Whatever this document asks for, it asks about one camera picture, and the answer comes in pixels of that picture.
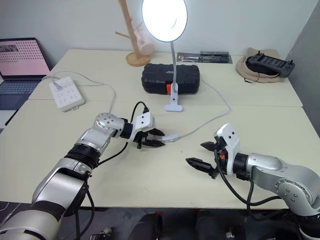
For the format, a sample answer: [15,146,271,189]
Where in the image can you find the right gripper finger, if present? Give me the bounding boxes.
[185,157,215,175]
[199,141,218,152]

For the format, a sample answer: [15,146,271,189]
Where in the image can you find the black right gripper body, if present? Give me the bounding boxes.
[209,136,228,180]

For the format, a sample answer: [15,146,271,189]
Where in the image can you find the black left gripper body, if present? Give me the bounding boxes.
[129,129,151,150]

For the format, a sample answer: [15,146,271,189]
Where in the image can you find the white inline cord switch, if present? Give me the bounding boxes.
[161,134,181,144]

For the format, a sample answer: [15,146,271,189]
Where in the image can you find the white gooseneck clip desk lamp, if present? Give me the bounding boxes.
[141,0,189,113]

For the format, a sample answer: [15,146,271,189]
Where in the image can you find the black plastic tool case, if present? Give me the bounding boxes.
[140,62,201,96]

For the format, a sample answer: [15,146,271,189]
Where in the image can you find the black blister tool pack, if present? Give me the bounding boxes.
[176,51,233,64]

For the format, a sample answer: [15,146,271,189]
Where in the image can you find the beige bucket hat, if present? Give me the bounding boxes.
[235,47,289,85]

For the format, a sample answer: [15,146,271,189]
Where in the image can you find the wooden mug tree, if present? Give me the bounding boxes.
[114,0,152,67]

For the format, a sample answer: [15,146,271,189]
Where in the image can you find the white power strip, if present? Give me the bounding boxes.
[48,76,86,113]

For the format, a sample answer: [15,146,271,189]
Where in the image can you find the pink mug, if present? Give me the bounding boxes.
[133,21,155,57]

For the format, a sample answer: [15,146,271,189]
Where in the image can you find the long black box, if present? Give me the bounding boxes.
[199,50,230,57]

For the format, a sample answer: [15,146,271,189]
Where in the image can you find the black handheld controller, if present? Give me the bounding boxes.
[245,55,296,78]

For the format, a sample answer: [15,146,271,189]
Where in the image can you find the laptop with pink screen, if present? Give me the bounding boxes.
[0,37,52,111]

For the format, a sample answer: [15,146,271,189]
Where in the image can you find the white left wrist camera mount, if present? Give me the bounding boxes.
[128,111,155,144]

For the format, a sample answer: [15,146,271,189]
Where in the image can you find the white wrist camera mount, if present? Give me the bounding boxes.
[128,111,155,144]
[213,123,241,175]

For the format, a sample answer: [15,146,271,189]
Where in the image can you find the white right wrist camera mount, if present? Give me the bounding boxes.
[213,123,241,175]

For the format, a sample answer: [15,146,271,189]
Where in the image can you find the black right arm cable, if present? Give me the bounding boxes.
[213,147,291,213]

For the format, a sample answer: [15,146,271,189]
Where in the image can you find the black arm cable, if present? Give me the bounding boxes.
[213,147,291,213]
[74,101,151,240]

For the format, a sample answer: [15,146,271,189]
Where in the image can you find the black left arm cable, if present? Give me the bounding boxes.
[74,101,151,240]

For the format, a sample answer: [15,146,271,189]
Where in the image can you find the white lamp cord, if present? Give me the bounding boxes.
[49,70,232,143]

